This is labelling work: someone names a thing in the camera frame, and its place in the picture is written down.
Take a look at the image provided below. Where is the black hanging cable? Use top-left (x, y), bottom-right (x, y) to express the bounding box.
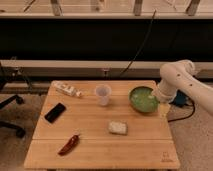
top-left (118, 9), bottom-right (157, 78)

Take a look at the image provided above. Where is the black rectangular remote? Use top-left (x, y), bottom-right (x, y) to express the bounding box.
top-left (44, 103), bottom-right (66, 123)

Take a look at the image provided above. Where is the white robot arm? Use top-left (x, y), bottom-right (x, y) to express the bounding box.
top-left (152, 60), bottom-right (213, 116)

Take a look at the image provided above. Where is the clear plastic cup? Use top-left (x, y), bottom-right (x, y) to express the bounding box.
top-left (95, 84), bottom-right (111, 106)

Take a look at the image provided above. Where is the blue box on floor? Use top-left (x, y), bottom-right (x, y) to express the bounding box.
top-left (172, 91), bottom-right (187, 107)

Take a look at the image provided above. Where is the white tube packet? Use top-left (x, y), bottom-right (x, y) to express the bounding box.
top-left (53, 81), bottom-right (82, 98)

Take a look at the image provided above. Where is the white sponge block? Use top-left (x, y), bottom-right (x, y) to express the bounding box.
top-left (108, 121), bottom-right (127, 135)

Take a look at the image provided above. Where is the black floor cable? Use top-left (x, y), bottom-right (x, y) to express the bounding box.
top-left (167, 99), bottom-right (196, 123)

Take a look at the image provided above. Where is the red chili pepper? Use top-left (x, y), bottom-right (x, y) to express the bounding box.
top-left (58, 134), bottom-right (79, 156)

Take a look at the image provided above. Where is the green bowl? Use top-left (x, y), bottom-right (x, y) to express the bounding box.
top-left (129, 86), bottom-right (159, 113)

